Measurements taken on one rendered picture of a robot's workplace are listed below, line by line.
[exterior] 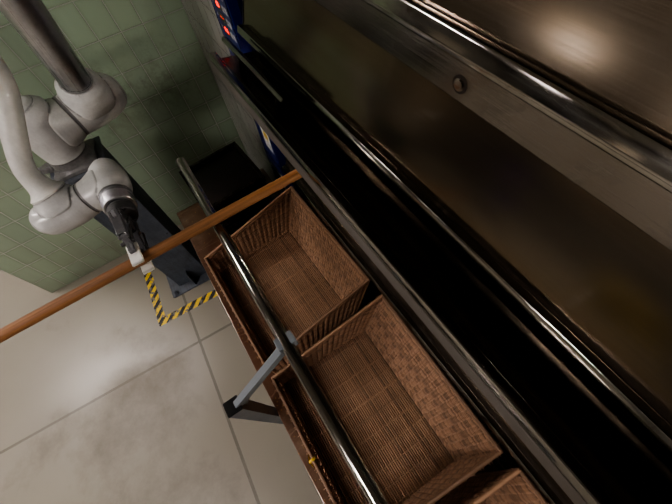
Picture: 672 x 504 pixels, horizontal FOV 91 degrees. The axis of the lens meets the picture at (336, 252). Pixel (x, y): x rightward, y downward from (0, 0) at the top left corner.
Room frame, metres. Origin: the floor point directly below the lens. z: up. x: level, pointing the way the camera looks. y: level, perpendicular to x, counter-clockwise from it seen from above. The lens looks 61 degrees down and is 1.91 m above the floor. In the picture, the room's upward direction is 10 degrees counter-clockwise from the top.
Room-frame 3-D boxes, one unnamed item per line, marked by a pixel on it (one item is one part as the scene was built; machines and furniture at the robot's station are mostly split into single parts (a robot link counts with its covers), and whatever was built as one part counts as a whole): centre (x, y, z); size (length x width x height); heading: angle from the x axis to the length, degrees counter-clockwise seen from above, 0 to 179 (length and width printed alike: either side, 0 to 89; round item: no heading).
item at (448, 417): (0.06, -0.03, 0.72); 0.56 x 0.49 x 0.28; 24
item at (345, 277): (0.61, 0.23, 0.72); 0.56 x 0.49 x 0.28; 26
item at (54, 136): (1.16, 0.99, 1.17); 0.18 x 0.16 x 0.22; 129
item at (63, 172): (1.15, 1.01, 1.03); 0.22 x 0.18 x 0.06; 112
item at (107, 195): (0.70, 0.61, 1.19); 0.09 x 0.06 x 0.09; 115
